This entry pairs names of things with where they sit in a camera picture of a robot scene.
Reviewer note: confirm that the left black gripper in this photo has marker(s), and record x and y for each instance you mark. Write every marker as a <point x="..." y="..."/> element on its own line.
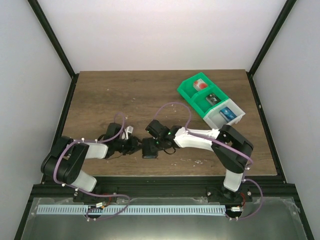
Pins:
<point x="133" y="145"/>

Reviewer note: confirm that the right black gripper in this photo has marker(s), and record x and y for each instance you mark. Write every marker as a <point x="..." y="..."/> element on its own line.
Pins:
<point x="165" y="148"/>

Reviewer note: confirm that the black card holder wallet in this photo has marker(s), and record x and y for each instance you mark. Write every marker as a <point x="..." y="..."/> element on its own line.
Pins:
<point x="149" y="150"/>

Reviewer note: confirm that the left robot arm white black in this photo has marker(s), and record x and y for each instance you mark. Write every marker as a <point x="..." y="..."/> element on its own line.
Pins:
<point x="66" y="158"/>

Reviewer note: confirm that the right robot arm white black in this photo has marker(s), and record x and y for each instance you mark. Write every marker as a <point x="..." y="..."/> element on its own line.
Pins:
<point x="231" y="148"/>

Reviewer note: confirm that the black card in bin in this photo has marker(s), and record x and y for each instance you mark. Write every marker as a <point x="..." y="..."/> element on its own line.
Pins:
<point x="213" y="99"/>

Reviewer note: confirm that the red white card in bin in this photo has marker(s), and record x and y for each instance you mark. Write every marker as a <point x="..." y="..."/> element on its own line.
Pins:
<point x="200" y="84"/>

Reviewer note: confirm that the blue card in bin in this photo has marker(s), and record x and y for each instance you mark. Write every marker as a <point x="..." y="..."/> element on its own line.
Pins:
<point x="227" y="114"/>

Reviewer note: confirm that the green white sorting bin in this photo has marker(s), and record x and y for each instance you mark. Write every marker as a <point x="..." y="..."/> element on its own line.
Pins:
<point x="210" y="114"/>

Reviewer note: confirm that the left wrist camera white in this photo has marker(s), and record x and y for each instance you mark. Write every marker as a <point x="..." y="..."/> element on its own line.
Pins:
<point x="127" y="132"/>

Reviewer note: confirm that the light blue slotted cable duct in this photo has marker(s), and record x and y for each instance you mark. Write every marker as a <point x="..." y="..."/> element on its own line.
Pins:
<point x="154" y="210"/>

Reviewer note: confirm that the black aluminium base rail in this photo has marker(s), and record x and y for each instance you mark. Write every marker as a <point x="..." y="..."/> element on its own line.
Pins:
<point x="210" y="187"/>

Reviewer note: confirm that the left black frame post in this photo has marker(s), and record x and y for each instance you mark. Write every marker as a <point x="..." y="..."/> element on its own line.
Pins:
<point x="46" y="26"/>

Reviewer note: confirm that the black frame post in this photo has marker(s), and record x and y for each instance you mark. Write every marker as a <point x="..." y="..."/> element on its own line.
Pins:
<point x="46" y="26"/>
<point x="280" y="20"/>

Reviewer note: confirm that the right black frame post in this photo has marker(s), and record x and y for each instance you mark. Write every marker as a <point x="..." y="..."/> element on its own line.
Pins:
<point x="280" y="20"/>

